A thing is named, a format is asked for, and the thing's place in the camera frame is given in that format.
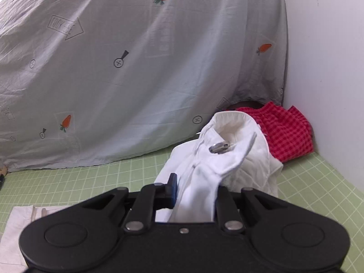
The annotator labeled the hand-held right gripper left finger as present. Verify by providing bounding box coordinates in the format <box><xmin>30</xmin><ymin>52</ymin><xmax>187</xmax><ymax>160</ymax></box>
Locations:
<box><xmin>82</xmin><ymin>173</ymin><xmax>178</xmax><ymax>232</ymax></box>

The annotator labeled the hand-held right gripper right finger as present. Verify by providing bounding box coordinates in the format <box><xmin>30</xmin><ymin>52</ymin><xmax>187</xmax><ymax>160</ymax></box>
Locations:
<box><xmin>216</xmin><ymin>186</ymin><xmax>288</xmax><ymax>232</ymax></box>

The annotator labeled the white shirt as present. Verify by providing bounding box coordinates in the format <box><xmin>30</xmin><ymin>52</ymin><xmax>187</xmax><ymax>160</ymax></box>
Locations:
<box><xmin>154</xmin><ymin>111</ymin><xmax>283</xmax><ymax>224</ymax></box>

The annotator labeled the silver collar clip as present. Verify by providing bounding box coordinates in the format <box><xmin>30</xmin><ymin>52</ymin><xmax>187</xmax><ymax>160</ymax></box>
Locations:
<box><xmin>208</xmin><ymin>141</ymin><xmax>231</xmax><ymax>153</ymax></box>

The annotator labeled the red checked garment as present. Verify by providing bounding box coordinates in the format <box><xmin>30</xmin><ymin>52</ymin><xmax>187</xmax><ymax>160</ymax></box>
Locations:
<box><xmin>235</xmin><ymin>102</ymin><xmax>314</xmax><ymax>163</ymax></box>

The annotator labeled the white folded cloth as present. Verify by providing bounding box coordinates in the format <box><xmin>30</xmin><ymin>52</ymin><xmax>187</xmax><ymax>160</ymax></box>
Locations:
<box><xmin>0</xmin><ymin>205</ymin><xmax>74</xmax><ymax>273</ymax></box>

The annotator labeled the grey carrot printed sheet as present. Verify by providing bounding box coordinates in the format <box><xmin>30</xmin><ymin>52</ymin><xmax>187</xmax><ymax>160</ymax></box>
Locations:
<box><xmin>0</xmin><ymin>0</ymin><xmax>288</xmax><ymax>173</ymax></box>

